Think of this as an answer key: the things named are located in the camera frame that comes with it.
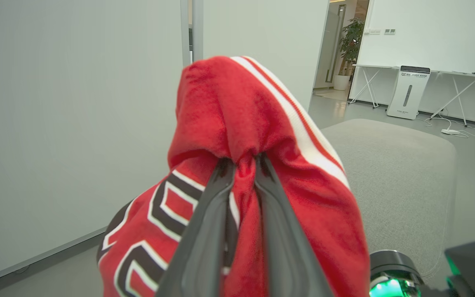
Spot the potted green plant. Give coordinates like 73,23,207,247
333,17,364,91

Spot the white floor-standing air purifier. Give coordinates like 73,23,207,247
386,66,431,120

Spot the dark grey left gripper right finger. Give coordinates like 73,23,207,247
255,153,334,297

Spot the white folding-leg table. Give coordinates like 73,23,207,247
348,64,475,130

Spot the white power strip with cable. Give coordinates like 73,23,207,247
424,116,475,140

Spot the grey upholstered seat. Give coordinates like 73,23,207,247
321,119,457,278

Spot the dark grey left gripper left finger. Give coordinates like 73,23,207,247
155,157,237,297

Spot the glass door with metal handle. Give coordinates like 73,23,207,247
314,3,347,90

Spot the red jersey with striped trim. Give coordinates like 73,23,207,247
96,55,371,297

